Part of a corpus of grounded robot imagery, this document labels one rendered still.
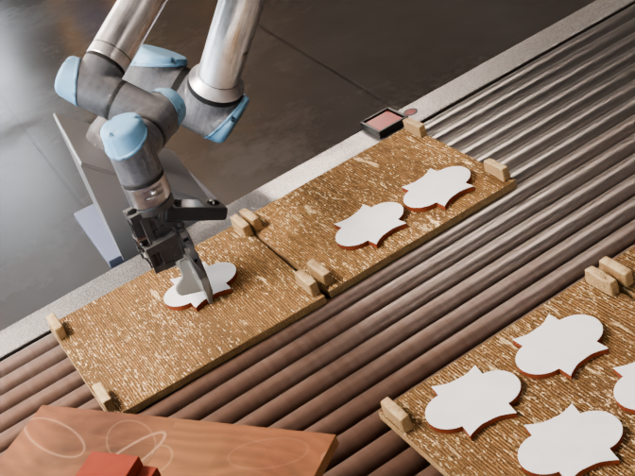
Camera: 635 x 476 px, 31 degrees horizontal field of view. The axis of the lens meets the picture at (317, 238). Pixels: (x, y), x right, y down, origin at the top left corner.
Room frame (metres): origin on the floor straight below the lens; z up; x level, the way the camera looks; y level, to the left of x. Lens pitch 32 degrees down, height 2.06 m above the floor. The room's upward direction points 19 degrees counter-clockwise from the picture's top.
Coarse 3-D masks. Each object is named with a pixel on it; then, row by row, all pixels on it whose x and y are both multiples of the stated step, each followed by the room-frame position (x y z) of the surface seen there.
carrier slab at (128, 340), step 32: (224, 256) 1.84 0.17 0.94; (256, 256) 1.80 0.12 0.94; (128, 288) 1.84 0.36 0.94; (160, 288) 1.81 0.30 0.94; (256, 288) 1.70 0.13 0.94; (288, 288) 1.67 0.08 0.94; (64, 320) 1.81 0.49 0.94; (96, 320) 1.77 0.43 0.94; (128, 320) 1.74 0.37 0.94; (160, 320) 1.70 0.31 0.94; (192, 320) 1.67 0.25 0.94; (224, 320) 1.64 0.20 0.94; (256, 320) 1.61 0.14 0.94; (288, 320) 1.59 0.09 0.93; (96, 352) 1.67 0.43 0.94; (128, 352) 1.64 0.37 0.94; (160, 352) 1.61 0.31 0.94; (192, 352) 1.58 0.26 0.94; (224, 352) 1.55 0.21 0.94; (128, 384) 1.55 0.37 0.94; (160, 384) 1.53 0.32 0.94
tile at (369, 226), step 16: (368, 208) 1.82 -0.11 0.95; (384, 208) 1.80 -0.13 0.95; (400, 208) 1.78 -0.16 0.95; (336, 224) 1.80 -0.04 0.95; (352, 224) 1.78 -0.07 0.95; (368, 224) 1.77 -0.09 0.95; (384, 224) 1.75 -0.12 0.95; (400, 224) 1.73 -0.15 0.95; (336, 240) 1.75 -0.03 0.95; (352, 240) 1.73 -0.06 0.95; (368, 240) 1.72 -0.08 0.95
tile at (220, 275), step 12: (204, 264) 1.82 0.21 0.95; (216, 264) 1.80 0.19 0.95; (228, 264) 1.79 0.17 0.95; (216, 276) 1.77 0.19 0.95; (228, 276) 1.75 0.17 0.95; (216, 288) 1.73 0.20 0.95; (228, 288) 1.72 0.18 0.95; (168, 300) 1.74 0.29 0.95; (180, 300) 1.73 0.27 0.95; (192, 300) 1.72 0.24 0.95; (204, 300) 1.71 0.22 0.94
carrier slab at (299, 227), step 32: (352, 160) 2.03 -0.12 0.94; (384, 160) 1.99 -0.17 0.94; (416, 160) 1.95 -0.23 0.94; (448, 160) 1.91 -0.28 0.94; (320, 192) 1.95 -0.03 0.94; (352, 192) 1.91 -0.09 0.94; (384, 192) 1.87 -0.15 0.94; (480, 192) 1.77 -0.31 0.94; (288, 224) 1.88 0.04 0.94; (320, 224) 1.84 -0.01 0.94; (416, 224) 1.73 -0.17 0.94; (448, 224) 1.71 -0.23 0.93; (288, 256) 1.77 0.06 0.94; (320, 256) 1.73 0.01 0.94; (352, 256) 1.70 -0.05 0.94; (384, 256) 1.67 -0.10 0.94; (320, 288) 1.66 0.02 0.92
